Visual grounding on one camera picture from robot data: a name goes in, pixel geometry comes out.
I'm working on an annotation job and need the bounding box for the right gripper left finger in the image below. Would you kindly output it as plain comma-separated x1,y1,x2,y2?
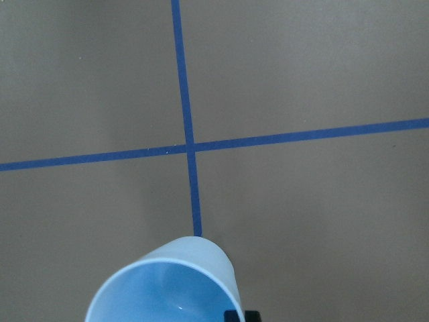
224,310,239,322

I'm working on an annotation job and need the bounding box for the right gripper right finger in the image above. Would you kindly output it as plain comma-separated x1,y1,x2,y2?
245,311,261,322

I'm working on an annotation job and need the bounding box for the blue cup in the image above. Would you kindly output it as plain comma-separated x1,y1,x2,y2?
85,236,245,321

